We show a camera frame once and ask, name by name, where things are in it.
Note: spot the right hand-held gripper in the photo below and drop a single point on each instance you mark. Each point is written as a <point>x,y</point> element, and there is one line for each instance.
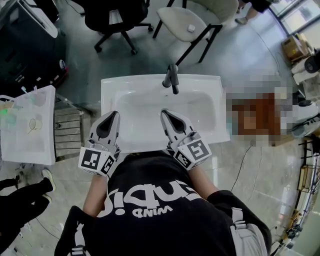
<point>192,152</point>

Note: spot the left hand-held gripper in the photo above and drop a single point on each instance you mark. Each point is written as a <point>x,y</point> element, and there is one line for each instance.
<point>93,160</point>

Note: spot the person's left forearm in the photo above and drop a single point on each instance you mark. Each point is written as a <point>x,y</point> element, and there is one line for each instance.
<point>96,195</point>

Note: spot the person's right forearm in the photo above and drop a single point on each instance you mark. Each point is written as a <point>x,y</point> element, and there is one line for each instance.
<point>202,182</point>

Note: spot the white ceramic washbasin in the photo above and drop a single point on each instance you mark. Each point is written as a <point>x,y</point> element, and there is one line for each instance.
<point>140,105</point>
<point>25,147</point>

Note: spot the black faucet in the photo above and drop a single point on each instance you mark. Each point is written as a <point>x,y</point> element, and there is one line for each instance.
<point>172,73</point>

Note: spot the white cup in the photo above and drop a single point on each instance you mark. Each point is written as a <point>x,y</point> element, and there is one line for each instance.
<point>38,97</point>

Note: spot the brown wooden cabinet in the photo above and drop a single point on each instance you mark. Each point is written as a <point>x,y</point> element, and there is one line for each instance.
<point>257,117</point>

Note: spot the green translucent cup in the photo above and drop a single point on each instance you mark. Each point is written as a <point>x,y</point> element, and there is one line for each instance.
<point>7,118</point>

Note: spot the small white block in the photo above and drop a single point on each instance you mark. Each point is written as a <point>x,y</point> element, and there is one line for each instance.
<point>191,28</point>

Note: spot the beige tube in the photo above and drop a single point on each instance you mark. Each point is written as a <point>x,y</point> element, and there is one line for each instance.
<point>8,103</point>

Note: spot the green plastic bottle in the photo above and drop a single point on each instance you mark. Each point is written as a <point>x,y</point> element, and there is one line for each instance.
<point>3,110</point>

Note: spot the beige chair with black legs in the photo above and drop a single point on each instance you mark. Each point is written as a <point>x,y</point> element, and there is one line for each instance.
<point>180,22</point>

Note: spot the white curved faucet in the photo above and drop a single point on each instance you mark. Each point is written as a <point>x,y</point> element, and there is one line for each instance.
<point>6,95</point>

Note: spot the black printed t-shirt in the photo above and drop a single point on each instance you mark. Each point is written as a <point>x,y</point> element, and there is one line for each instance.
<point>160,237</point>

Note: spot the black cabinet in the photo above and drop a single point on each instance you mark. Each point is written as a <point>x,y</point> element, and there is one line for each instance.
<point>25,50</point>

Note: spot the black office chair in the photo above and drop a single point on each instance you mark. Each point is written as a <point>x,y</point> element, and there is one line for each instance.
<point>100,15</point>

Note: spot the white panel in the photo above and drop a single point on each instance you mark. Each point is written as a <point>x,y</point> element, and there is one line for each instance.
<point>47,27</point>

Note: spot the white rounded appliance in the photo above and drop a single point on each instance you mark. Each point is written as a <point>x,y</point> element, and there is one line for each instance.
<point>307,112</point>

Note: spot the white paper roll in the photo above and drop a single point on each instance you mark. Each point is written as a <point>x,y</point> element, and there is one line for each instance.
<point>300,76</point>

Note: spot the wooden tray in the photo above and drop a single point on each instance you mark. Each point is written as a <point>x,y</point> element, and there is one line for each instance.
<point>302,177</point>

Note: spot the cardboard box with yellow label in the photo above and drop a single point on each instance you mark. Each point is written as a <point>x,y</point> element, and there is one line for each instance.
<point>292,48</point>

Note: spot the black cylinder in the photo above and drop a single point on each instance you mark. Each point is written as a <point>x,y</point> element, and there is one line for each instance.
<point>311,64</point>

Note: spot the glass door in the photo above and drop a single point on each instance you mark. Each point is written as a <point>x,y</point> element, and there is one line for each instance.
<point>297,17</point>

